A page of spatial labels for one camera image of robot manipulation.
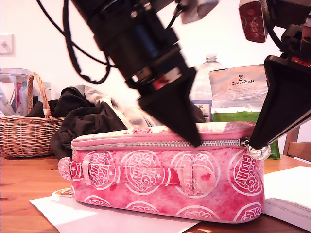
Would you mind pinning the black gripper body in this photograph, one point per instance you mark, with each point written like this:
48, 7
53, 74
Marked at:
141, 48

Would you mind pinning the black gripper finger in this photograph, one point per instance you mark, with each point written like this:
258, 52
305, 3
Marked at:
175, 106
284, 102

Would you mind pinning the pink printed zip bag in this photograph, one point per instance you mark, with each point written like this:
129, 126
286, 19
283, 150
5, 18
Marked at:
145, 201

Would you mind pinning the large clear water bottle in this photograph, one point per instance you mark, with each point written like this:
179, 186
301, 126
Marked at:
206, 85

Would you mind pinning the green and silver food pouch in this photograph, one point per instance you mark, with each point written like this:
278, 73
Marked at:
238, 97

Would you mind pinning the wooden chair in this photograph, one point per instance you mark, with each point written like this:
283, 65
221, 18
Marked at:
298, 150

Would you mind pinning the printed white paper stack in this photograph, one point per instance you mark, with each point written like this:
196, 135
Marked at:
289, 189

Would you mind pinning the black jacket with grey lining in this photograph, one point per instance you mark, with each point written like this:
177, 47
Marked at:
80, 126

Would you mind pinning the clear plastic container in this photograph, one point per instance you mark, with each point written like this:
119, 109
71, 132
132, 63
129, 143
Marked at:
14, 92

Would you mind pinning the blank white paper sheet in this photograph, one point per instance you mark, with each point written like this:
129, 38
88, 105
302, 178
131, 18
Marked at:
97, 218

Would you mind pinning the round orange white sticker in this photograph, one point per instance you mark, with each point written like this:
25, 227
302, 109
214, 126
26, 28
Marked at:
60, 193

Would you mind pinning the wicker basket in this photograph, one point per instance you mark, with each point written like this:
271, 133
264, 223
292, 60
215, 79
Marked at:
24, 136

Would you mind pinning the white wall switch plate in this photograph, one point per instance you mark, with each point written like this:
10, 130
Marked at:
7, 44

